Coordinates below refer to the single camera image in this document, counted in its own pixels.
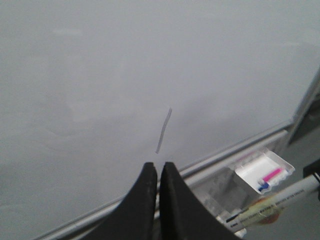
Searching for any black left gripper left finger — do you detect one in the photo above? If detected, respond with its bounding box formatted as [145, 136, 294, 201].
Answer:
[83, 162, 157, 240]

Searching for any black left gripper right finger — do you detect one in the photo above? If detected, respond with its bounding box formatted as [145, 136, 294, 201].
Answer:
[159, 162, 239, 240]

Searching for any white whiteboard marker pen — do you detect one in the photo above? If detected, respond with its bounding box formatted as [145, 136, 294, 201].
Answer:
[224, 172, 320, 233]

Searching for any large white whiteboard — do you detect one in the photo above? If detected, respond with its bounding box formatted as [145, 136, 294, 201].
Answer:
[0, 0, 320, 240]

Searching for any blue small item in tray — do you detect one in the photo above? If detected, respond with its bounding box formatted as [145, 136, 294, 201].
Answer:
[258, 182, 269, 192]

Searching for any white plastic tray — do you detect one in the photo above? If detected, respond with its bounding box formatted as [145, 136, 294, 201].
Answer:
[233, 148, 296, 196]

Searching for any pink pen in tray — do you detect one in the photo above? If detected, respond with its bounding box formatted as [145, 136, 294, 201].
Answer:
[260, 168, 283, 183]

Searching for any black drawn marker line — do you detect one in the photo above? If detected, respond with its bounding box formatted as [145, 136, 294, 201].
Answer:
[155, 107, 173, 154]

